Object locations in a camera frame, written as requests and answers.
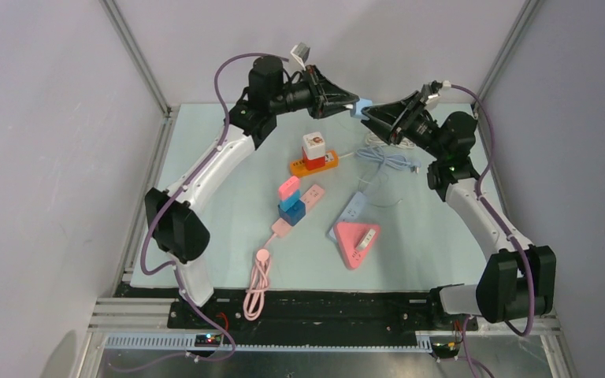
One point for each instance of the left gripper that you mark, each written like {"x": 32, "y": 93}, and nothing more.
{"x": 323, "y": 92}

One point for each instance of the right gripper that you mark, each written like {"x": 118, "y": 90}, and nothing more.
{"x": 402, "y": 113}

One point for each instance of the small blue wall charger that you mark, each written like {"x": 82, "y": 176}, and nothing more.
{"x": 356, "y": 109}

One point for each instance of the white cube socket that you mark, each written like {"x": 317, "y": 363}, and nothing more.
{"x": 313, "y": 146}

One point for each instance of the red cube socket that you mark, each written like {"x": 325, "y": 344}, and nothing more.
{"x": 312, "y": 164}

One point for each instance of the orange power strip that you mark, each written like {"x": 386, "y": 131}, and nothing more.
{"x": 296, "y": 168}

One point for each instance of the light blue adapter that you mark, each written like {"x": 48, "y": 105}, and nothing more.
{"x": 286, "y": 204}

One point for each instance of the dark blue cube socket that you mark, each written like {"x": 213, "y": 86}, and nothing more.
{"x": 295, "y": 214}

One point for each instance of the pink triangular power strip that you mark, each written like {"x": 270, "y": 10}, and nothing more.
{"x": 348, "y": 236}

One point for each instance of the white adapter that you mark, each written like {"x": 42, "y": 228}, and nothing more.
{"x": 367, "y": 239}

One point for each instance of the pink adapter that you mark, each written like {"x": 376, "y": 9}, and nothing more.
{"x": 288, "y": 188}

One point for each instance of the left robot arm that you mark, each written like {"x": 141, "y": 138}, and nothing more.
{"x": 173, "y": 214}

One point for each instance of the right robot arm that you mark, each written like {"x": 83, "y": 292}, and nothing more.
{"x": 518, "y": 281}

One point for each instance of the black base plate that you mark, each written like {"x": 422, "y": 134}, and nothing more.
{"x": 312, "y": 318}

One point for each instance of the aluminium frame rail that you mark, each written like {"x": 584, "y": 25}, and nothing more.
{"x": 149, "y": 315}

